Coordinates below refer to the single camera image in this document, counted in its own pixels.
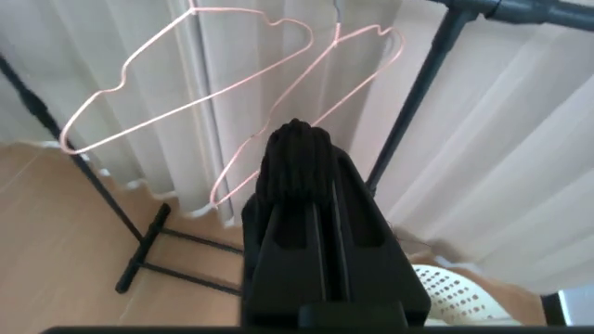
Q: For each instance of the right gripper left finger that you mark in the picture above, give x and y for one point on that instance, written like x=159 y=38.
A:
x=287 y=278

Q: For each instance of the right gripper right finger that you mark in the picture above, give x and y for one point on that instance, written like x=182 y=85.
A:
x=371 y=278

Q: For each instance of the black shorts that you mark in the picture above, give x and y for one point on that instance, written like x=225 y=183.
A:
x=297 y=158

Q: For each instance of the pink clothes hanger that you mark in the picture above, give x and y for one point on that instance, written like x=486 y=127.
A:
x=192 y=11
x=336 y=37

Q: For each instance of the white laundry basket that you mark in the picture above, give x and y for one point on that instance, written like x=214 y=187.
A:
x=455 y=297

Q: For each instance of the beige curtain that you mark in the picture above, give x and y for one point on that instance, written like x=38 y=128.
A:
x=487 y=139

